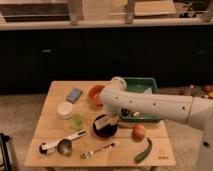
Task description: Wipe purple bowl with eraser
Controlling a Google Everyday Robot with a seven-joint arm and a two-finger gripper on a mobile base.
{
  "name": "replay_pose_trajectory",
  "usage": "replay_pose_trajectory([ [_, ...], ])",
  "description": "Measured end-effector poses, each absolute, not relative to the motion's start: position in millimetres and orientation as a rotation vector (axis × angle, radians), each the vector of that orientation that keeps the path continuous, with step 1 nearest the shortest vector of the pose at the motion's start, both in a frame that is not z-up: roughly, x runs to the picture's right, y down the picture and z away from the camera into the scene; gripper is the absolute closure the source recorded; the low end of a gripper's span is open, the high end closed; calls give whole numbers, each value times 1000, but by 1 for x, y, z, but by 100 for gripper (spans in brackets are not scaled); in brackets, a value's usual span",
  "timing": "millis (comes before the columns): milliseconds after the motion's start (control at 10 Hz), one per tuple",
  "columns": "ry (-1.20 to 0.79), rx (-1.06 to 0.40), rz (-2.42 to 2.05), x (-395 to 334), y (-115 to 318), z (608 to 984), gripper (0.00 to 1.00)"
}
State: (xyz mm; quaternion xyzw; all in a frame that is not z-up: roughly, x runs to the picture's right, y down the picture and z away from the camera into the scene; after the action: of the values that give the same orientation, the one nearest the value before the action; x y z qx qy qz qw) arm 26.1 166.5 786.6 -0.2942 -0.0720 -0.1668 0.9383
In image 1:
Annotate white board eraser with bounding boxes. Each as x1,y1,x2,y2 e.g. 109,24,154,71
94,115,118,130

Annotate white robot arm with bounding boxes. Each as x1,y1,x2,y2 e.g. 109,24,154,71
100,77,213,171

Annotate dark purple bowl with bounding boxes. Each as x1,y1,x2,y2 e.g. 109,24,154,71
93,124,118,138

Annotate orange bowl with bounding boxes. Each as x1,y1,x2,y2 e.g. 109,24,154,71
88,85,104,106

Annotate orange peach fruit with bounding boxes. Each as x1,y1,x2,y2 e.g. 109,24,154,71
132,124,146,141

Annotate green plastic bin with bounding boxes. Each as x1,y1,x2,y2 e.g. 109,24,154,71
119,77,161,123

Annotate green translucent cup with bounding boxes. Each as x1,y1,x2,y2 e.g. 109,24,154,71
70,114,84,130

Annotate blue sponge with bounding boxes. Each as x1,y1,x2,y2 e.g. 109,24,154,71
66,88,83,104

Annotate wooden table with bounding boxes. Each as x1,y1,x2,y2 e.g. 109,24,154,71
25,81,176,169

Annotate white round container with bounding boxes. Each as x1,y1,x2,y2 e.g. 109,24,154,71
57,101,73,119

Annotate silver fork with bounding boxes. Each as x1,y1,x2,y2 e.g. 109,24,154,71
80,143,115,159

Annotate green cucumber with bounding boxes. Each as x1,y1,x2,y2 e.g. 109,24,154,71
134,138,153,163

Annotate black cabinet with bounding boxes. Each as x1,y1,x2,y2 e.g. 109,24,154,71
0,26,213,94

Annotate white handled measuring scoop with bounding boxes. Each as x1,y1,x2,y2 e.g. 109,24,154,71
39,131,86,156

